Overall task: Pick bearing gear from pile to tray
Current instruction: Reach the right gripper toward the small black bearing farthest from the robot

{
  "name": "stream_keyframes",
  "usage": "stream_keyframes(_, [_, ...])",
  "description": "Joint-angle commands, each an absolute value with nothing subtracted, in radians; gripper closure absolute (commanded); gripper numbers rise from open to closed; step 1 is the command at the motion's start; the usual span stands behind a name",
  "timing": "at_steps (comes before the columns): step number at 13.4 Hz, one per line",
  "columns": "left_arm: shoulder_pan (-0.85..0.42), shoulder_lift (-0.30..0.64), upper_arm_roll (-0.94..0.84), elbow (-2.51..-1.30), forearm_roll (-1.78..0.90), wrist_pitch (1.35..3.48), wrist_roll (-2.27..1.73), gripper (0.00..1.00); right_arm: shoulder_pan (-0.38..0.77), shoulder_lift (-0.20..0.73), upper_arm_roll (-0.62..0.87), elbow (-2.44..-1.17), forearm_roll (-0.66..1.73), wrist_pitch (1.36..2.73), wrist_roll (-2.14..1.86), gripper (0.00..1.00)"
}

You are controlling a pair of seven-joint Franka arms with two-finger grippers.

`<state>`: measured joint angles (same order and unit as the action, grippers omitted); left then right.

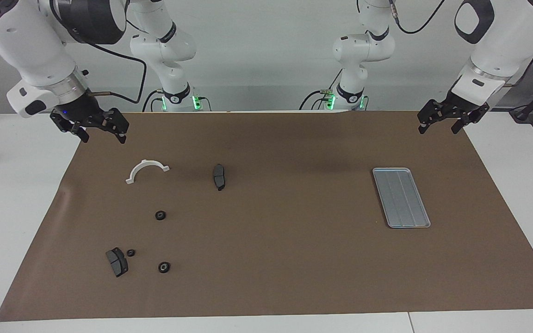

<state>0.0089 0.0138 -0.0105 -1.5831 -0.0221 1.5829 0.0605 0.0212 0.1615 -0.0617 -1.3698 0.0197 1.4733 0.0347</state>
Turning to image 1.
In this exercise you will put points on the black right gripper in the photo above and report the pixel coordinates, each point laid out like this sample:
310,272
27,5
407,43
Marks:
83,111

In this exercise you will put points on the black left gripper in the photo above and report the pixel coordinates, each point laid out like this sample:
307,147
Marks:
458,107

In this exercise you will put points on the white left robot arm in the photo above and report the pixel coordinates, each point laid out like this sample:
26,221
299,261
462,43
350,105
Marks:
502,41

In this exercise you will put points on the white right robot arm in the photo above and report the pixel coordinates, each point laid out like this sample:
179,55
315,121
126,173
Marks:
30,46

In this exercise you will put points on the silver metal tray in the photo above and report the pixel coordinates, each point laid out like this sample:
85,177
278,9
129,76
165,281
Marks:
401,199

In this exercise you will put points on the white semicircular plastic clamp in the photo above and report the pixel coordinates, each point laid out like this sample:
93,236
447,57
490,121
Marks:
136,170

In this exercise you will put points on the long dark brake pad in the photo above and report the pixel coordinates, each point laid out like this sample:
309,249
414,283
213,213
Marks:
219,176

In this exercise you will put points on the short dark brake pad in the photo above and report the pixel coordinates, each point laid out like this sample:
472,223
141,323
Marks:
117,262

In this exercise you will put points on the brown paper mat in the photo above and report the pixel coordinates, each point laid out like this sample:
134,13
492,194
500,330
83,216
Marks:
266,254

